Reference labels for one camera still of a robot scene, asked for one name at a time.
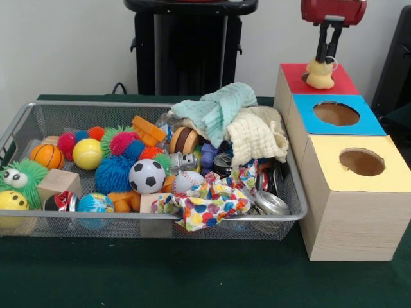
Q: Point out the green googly-eyed puffer ball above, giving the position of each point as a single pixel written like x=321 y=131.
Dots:
x=19 y=179

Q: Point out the black and white soccer ball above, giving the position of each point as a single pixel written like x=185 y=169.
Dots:
x=147 y=176

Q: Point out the light blue waffle cloth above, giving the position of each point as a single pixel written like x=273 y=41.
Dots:
x=221 y=112

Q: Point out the clear mesh bin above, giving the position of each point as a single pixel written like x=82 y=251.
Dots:
x=257 y=229

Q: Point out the orange plastic tray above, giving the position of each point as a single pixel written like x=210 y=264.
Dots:
x=149 y=131

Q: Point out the large blue spiky ball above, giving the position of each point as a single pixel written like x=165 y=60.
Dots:
x=112 y=176

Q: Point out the black furniture frame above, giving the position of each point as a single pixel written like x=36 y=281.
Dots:
x=395 y=64

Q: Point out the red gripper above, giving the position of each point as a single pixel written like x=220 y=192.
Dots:
x=334 y=9

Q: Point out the dark green table cloth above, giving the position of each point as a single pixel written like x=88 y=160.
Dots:
x=160 y=272

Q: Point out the colourful spotted cloth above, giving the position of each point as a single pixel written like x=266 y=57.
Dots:
x=205 y=208

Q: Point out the cream waffle cloth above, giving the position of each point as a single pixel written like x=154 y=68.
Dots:
x=257 y=134

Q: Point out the white baseball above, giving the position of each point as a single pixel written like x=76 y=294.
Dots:
x=187 y=181

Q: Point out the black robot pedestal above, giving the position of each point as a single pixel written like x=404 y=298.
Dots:
x=192 y=64

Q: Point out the plain yellow ball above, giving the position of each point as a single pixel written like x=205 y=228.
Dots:
x=87 y=154

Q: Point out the wooden box with three holes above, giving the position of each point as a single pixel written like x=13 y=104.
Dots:
x=353 y=224

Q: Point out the orange basketball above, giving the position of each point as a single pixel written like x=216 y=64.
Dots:
x=47 y=156

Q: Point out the multicolour spiky caterpillar toy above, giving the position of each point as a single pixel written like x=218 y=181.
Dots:
x=125 y=142

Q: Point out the yellow duck plush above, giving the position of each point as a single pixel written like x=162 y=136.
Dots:
x=319 y=75

